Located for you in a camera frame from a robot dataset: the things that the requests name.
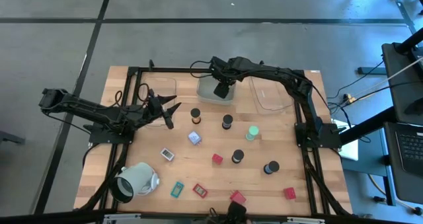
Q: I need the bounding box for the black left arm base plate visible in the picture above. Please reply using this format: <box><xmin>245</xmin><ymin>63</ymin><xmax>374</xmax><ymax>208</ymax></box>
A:
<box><xmin>88</xmin><ymin>122</ymin><xmax>135</xmax><ymax>145</ymax></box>

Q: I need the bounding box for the black laptop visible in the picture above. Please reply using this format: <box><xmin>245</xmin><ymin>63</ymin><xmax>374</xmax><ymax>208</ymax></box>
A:
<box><xmin>384</xmin><ymin>120</ymin><xmax>423</xmax><ymax>205</ymax></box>

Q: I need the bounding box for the black cable bundle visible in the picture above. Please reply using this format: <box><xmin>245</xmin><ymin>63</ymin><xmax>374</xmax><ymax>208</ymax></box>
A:
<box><xmin>302</xmin><ymin>147</ymin><xmax>351</xmax><ymax>217</ymax></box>
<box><xmin>77</xmin><ymin>143</ymin><xmax>130</xmax><ymax>211</ymax></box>

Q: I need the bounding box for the lavender wall charger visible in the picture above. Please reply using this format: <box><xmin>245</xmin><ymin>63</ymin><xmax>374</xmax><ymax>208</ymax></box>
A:
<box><xmin>187</xmin><ymin>131</ymin><xmax>203</xmax><ymax>146</ymax></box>

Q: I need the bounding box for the grey metal rack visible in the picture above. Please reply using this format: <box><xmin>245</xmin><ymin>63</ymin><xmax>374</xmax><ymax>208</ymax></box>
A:
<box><xmin>389</xmin><ymin>0</ymin><xmax>423</xmax><ymax>36</ymax></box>

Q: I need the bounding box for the grey desk stand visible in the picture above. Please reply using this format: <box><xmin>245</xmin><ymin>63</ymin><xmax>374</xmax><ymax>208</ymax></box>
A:
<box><xmin>342</xmin><ymin>128</ymin><xmax>397</xmax><ymax>207</ymax></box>

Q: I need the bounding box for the small teal digital display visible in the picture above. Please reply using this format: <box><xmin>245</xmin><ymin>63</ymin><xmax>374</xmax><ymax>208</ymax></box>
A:
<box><xmin>170</xmin><ymin>181</ymin><xmax>185</xmax><ymax>199</ymax></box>

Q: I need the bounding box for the clear plastic bin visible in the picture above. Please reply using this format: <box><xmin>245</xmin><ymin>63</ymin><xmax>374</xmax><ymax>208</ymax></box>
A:
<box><xmin>247</xmin><ymin>75</ymin><xmax>295</xmax><ymax>116</ymax></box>
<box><xmin>140</xmin><ymin>75</ymin><xmax>178</xmax><ymax>130</ymax></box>

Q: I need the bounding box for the white box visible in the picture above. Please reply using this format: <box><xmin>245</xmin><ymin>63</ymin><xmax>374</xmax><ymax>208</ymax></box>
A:
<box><xmin>331</xmin><ymin>118</ymin><xmax>360</xmax><ymax>162</ymax></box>

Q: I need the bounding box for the black hourglass purple sand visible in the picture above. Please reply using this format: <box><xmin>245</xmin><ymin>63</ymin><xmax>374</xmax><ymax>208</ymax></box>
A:
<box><xmin>221</xmin><ymin>114</ymin><xmax>234</xmax><ymax>131</ymax></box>

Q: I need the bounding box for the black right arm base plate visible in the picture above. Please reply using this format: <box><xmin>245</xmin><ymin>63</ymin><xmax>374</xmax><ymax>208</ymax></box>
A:
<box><xmin>295</xmin><ymin>122</ymin><xmax>341</xmax><ymax>149</ymax></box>

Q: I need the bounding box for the black hourglass blue sand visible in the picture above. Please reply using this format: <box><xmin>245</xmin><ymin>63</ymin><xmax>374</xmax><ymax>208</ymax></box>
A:
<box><xmin>263</xmin><ymin>160</ymin><xmax>280</xmax><ymax>175</ymax></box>

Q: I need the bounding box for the small red digital display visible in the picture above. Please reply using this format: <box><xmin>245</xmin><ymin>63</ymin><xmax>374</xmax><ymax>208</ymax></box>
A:
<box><xmin>192</xmin><ymin>183</ymin><xmax>209</xmax><ymax>199</ymax></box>

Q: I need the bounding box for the white cylindrical device black lens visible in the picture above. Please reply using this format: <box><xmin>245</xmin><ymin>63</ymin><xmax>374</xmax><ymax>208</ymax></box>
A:
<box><xmin>110</xmin><ymin>162</ymin><xmax>161</xmax><ymax>204</ymax></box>

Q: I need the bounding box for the small white digital display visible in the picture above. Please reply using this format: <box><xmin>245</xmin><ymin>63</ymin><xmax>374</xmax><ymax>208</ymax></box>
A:
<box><xmin>159</xmin><ymin>147</ymin><xmax>176</xmax><ymax>162</ymax></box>

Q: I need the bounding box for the power strip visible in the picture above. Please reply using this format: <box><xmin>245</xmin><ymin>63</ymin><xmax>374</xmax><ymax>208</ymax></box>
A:
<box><xmin>342</xmin><ymin>93</ymin><xmax>358</xmax><ymax>105</ymax></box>

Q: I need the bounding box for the grey floor stand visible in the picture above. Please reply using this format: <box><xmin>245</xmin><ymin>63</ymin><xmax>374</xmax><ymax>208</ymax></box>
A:
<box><xmin>0</xmin><ymin>130</ymin><xmax>26</xmax><ymax>146</ymax></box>

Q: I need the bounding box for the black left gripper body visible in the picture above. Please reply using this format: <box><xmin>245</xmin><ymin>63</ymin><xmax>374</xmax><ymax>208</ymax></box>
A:
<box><xmin>145</xmin><ymin>94</ymin><xmax>174</xmax><ymax>130</ymax></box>

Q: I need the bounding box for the green hourglass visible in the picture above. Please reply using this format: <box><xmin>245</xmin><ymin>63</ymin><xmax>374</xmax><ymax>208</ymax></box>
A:
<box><xmin>245</xmin><ymin>125</ymin><xmax>260</xmax><ymax>142</ymax></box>

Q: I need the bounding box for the grey plastic bin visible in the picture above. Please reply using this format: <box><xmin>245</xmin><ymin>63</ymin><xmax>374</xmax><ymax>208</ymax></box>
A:
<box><xmin>196</xmin><ymin>75</ymin><xmax>237</xmax><ymax>106</ymax></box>

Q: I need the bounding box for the black diagonal pole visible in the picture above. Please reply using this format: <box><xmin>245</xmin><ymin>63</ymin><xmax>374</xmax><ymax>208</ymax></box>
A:
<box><xmin>339</xmin><ymin>106</ymin><xmax>397</xmax><ymax>145</ymax></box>

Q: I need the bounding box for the black hourglass white sand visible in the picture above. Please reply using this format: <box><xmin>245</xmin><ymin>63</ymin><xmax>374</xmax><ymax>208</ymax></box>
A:
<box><xmin>231</xmin><ymin>149</ymin><xmax>245</xmax><ymax>165</ymax></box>

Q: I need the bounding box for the black cable loop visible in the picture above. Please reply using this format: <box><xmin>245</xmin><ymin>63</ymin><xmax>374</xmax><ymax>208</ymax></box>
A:
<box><xmin>136</xmin><ymin>82</ymin><xmax>151</xmax><ymax>103</ymax></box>
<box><xmin>189</xmin><ymin>59</ymin><xmax>213</xmax><ymax>79</ymax></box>

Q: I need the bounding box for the black hourglass orange sand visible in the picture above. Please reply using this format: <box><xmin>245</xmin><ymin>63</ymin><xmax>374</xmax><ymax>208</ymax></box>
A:
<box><xmin>190</xmin><ymin>107</ymin><xmax>202</xmax><ymax>125</ymax></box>

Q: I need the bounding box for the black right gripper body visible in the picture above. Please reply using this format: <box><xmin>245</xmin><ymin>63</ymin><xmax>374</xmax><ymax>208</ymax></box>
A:
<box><xmin>210</xmin><ymin>56</ymin><xmax>246</xmax><ymax>85</ymax></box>

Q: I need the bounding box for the black metal table frame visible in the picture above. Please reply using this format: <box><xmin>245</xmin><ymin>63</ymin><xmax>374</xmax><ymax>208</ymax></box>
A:
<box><xmin>74</xmin><ymin>59</ymin><xmax>353</xmax><ymax>224</ymax></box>

